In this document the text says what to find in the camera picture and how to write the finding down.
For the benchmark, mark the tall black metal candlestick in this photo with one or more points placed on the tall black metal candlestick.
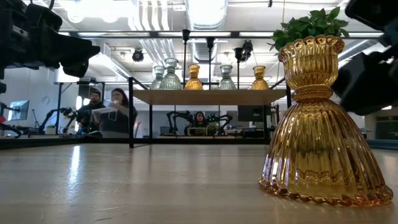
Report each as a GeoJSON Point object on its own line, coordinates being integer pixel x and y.
{"type": "Point", "coordinates": [186, 33]}

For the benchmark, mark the black ceiling spotlight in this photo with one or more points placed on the black ceiling spotlight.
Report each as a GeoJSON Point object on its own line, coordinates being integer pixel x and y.
{"type": "Point", "coordinates": [247, 48]}
{"type": "Point", "coordinates": [137, 55]}

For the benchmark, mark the wooden riser shelf black legs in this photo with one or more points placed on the wooden riser shelf black legs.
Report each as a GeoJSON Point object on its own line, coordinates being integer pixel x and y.
{"type": "Point", "coordinates": [208, 97]}

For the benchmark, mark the lit background computer monitor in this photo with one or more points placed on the lit background computer monitor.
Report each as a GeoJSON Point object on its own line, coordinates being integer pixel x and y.
{"type": "Point", "coordinates": [19, 110]}

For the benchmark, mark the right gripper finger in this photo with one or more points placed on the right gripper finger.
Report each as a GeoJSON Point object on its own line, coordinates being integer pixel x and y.
{"type": "Point", "coordinates": [367, 84]}

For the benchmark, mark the black frame crossbar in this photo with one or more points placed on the black frame crossbar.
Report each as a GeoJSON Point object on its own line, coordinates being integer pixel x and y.
{"type": "Point", "coordinates": [217, 140]}

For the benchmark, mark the black background workstation frame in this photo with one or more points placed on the black background workstation frame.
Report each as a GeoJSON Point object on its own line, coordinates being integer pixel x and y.
{"type": "Point", "coordinates": [59, 102]}

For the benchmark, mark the seated person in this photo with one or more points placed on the seated person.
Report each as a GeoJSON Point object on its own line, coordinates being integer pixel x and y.
{"type": "Point", "coordinates": [199, 119]}

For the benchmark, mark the green potted plant black pot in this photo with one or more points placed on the green potted plant black pot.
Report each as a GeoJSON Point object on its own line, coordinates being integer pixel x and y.
{"type": "Point", "coordinates": [311, 25]}

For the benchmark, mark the white held paper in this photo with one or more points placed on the white held paper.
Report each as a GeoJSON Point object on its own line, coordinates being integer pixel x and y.
{"type": "Point", "coordinates": [104, 110]}

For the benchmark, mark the short black metal candlestick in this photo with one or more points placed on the short black metal candlestick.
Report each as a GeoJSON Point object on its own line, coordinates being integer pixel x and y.
{"type": "Point", "coordinates": [238, 51]}

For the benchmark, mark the person holding paper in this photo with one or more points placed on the person holding paper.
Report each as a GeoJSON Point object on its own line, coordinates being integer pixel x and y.
{"type": "Point", "coordinates": [119, 118]}

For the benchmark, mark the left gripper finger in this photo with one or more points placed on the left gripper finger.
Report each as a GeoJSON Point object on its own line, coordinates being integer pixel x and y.
{"type": "Point", "coordinates": [74, 70]}
{"type": "Point", "coordinates": [71, 49]}

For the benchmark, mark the dark background laptop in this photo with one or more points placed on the dark background laptop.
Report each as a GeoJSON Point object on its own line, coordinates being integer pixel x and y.
{"type": "Point", "coordinates": [196, 131]}

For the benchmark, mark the clear ribbed glass candle holder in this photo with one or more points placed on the clear ribbed glass candle holder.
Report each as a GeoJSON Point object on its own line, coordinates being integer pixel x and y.
{"type": "Point", "coordinates": [158, 71]}
{"type": "Point", "coordinates": [171, 77]}
{"type": "Point", "coordinates": [226, 81]}

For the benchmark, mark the black background monitor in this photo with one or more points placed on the black background monitor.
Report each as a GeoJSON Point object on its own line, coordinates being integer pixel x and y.
{"type": "Point", "coordinates": [250, 113]}

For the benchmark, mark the standing person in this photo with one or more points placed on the standing person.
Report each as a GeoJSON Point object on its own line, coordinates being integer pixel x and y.
{"type": "Point", "coordinates": [92, 110]}

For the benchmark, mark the black background robot arm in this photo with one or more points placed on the black background robot arm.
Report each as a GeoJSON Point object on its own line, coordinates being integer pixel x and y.
{"type": "Point", "coordinates": [56, 116]}
{"type": "Point", "coordinates": [175, 119]}
{"type": "Point", "coordinates": [222, 121]}

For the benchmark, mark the silver ventilation duct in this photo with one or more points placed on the silver ventilation duct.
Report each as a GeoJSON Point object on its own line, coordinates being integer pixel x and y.
{"type": "Point", "coordinates": [206, 12]}

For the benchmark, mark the rectangular ceiling lamp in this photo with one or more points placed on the rectangular ceiling lamp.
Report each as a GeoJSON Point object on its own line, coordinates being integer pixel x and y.
{"type": "Point", "coordinates": [387, 107]}

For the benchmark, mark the amber ribbed glass candle holder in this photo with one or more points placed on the amber ribbed glass candle holder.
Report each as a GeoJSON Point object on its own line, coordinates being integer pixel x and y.
{"type": "Point", "coordinates": [259, 81]}
{"type": "Point", "coordinates": [320, 149]}
{"type": "Point", "coordinates": [193, 81]}

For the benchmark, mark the black overhead light beam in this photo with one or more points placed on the black overhead light beam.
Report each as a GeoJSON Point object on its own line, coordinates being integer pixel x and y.
{"type": "Point", "coordinates": [234, 34]}

